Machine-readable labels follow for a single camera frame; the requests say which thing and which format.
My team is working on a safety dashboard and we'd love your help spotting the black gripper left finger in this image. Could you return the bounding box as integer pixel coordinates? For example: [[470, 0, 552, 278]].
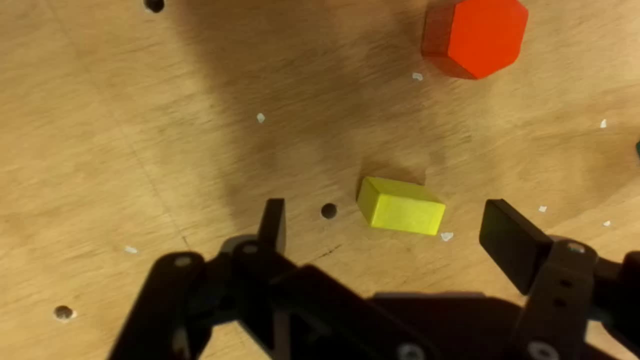
[[108, 199, 427, 360]]

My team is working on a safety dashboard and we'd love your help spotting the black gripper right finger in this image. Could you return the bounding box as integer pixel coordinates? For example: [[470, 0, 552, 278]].
[[479, 201, 640, 360]]

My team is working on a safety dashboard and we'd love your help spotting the small yellow rectangular block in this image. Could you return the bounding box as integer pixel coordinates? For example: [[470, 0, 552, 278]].
[[356, 176, 446, 237]]

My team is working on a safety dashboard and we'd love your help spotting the red hexagonal block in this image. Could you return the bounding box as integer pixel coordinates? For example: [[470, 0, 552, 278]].
[[419, 0, 527, 80]]

